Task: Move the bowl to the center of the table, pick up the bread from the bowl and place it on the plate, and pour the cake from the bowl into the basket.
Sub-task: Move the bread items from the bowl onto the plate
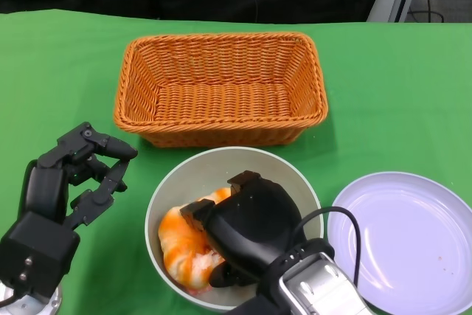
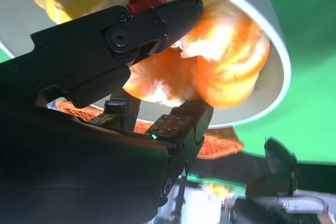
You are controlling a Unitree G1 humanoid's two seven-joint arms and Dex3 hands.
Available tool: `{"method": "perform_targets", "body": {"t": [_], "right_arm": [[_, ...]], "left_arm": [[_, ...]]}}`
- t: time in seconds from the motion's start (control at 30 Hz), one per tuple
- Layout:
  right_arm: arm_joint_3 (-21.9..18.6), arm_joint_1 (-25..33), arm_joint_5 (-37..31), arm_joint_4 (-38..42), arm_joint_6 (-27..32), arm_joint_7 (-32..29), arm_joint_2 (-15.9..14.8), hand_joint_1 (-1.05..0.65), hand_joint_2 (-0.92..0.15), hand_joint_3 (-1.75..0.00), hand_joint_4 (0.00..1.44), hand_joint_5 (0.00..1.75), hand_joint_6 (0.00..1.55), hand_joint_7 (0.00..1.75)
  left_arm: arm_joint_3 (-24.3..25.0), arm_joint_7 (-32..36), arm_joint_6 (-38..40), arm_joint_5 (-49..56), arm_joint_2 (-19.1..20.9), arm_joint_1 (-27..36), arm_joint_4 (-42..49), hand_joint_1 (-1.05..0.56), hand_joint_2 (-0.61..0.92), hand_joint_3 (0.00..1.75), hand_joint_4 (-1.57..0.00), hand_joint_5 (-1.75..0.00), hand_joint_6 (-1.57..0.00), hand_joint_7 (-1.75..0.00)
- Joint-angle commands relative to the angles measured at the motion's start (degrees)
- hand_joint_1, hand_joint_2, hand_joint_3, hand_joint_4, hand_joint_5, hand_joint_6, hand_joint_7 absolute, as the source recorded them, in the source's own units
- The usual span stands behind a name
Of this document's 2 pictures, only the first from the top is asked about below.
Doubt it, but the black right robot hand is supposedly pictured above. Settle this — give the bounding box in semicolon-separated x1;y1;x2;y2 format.
179;170;309;289

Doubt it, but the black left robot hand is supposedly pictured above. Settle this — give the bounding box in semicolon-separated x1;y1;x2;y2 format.
21;121;139;229

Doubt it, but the orange striped ring bread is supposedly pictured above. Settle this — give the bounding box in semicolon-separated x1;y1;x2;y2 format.
158;187;232;291

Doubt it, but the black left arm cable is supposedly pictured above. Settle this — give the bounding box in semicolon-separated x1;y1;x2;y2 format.
0;288;29;307

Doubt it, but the grey round bowl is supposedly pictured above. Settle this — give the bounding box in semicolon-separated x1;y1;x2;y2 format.
145;146;325;311

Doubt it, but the orange wicker basket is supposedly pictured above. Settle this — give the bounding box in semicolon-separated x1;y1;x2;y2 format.
113;31;329;148

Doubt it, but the green tablecloth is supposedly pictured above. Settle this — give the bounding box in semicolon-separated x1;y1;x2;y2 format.
0;8;472;315

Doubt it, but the lavender round plate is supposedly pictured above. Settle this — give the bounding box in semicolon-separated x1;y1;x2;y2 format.
327;170;472;315

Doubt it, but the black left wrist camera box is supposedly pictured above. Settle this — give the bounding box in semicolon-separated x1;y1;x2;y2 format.
0;211;81;300

